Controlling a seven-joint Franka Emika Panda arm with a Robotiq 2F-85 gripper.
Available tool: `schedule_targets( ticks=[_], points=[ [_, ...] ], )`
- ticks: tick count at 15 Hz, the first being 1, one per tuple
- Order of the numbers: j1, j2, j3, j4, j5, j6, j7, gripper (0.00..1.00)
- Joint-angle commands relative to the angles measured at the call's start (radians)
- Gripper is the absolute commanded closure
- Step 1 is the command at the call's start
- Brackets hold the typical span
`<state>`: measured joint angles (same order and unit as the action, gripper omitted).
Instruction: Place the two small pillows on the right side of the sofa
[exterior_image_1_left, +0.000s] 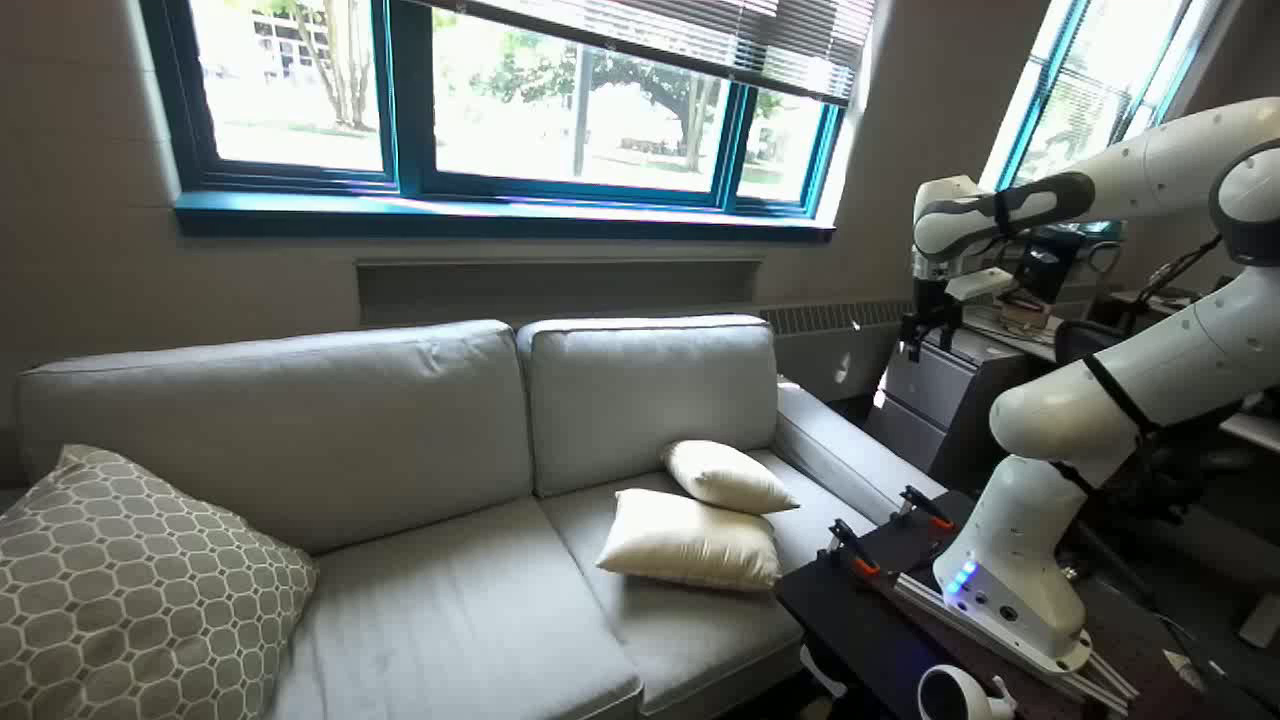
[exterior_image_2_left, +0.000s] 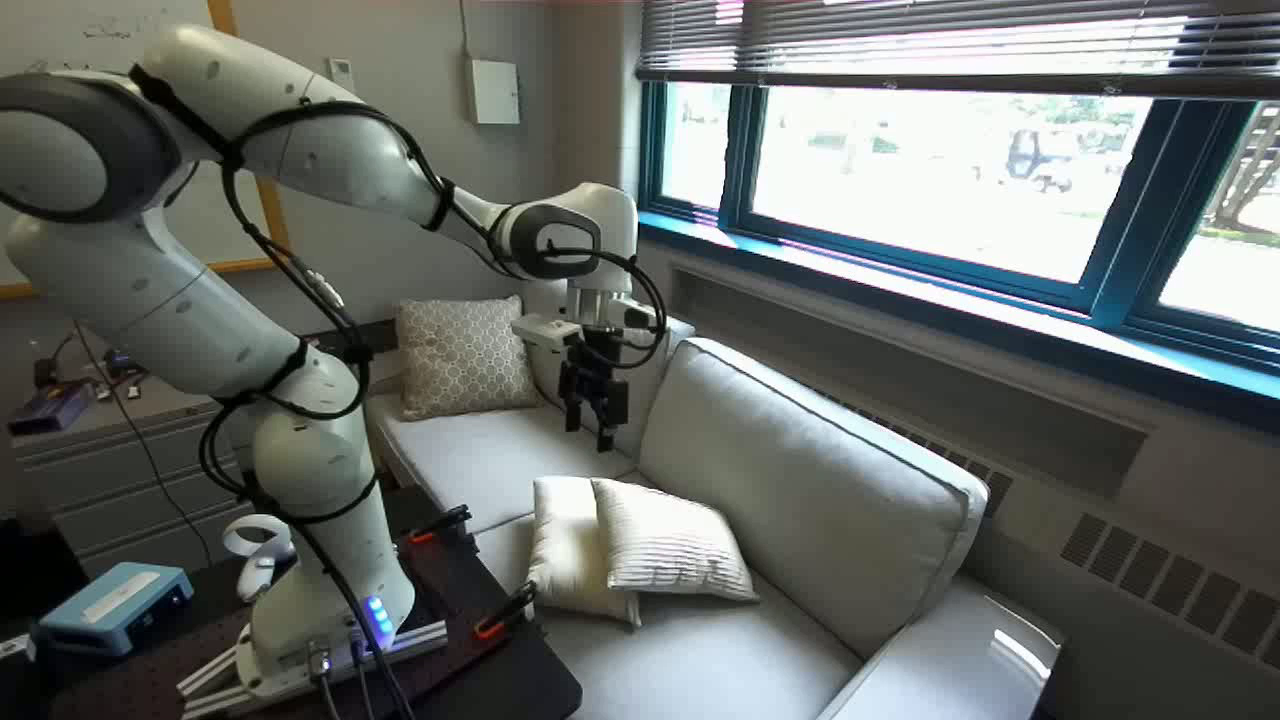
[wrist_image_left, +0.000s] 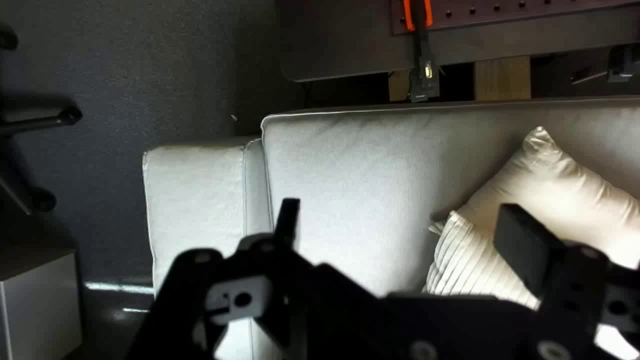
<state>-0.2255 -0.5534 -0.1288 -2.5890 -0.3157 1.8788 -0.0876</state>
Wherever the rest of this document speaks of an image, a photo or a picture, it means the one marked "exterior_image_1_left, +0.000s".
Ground grey window blinds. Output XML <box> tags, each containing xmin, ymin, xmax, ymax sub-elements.
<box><xmin>422</xmin><ymin>0</ymin><xmax>874</xmax><ymax>103</ymax></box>

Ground smaller cream pillow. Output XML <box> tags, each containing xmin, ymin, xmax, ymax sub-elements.
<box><xmin>662</xmin><ymin>435</ymin><xmax>805</xmax><ymax>519</ymax></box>

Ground grey fabric sofa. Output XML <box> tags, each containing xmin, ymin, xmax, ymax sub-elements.
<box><xmin>11</xmin><ymin>311</ymin><xmax>953</xmax><ymax>720</ymax></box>

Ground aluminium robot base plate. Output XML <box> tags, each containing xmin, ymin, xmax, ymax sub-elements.
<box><xmin>888</xmin><ymin>567</ymin><xmax>1144</xmax><ymax>713</ymax></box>

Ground wide blue framed window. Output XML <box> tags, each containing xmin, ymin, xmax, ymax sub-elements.
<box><xmin>134</xmin><ymin>0</ymin><xmax>884</xmax><ymax>243</ymax></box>

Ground patterned beige throw pillow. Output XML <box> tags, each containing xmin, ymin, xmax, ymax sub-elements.
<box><xmin>0</xmin><ymin>442</ymin><xmax>318</xmax><ymax>720</ymax></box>

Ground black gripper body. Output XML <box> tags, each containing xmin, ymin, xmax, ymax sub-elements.
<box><xmin>910</xmin><ymin>268</ymin><xmax>971</xmax><ymax>334</ymax></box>

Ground black electronic device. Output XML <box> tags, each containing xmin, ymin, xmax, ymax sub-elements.
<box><xmin>1010</xmin><ymin>215</ymin><xmax>1125</xmax><ymax>318</ymax></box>

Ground orange black clamp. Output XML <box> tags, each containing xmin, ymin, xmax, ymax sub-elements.
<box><xmin>829</xmin><ymin>515</ymin><xmax>890</xmax><ymax>584</ymax></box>
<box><xmin>894</xmin><ymin>484</ymin><xmax>962</xmax><ymax>538</ymax></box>

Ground dark grey filing cabinet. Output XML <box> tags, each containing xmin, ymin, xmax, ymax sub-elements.
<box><xmin>873</xmin><ymin>323</ymin><xmax>1055</xmax><ymax>493</ymax></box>

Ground black robot table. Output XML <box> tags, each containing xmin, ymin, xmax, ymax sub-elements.
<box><xmin>772</xmin><ymin>484</ymin><xmax>1280</xmax><ymax>720</ymax></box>

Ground narrow blue framed window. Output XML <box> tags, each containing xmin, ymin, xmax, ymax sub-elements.
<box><xmin>976</xmin><ymin>0</ymin><xmax>1242</xmax><ymax>206</ymax></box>

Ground larger cream pillow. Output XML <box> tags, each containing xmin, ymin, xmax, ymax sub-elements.
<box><xmin>593</xmin><ymin>484</ymin><xmax>785</xmax><ymax>596</ymax></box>

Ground white VR controller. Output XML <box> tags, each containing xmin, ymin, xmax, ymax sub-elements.
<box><xmin>910</xmin><ymin>661</ymin><xmax>1019</xmax><ymax>720</ymax></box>

